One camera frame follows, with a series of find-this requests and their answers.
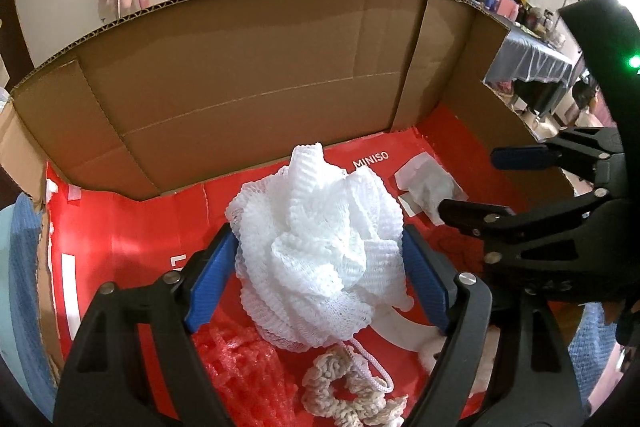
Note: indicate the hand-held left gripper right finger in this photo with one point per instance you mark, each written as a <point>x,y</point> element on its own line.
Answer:
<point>425,277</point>

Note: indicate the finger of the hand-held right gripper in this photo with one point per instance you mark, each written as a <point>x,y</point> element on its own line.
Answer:
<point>517,158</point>
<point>470,217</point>

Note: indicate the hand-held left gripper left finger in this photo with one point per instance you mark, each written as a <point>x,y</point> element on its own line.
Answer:
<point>210,282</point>

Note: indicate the white packet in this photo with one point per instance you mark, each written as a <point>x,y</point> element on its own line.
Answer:
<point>425,189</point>

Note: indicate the white cloth strip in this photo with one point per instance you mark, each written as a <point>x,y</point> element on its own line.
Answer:
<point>400,328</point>

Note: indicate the white fluffy scrunchie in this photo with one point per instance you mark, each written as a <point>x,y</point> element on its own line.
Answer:
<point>431,354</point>

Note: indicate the red foam net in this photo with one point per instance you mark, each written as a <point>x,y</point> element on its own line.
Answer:
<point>240,372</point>

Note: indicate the white mesh bath sponge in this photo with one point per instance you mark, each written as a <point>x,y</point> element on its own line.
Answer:
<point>320,232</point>

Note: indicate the cream crochet scrunchie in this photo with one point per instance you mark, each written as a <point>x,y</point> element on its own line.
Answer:
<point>330,372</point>

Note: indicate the cardboard box with red lining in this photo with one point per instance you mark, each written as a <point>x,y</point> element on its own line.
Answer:
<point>250,72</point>

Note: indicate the table with grey cloth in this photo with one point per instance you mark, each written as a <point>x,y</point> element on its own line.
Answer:
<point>535,62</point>

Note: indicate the blue blanket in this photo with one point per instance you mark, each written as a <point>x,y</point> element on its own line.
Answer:
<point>30,307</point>

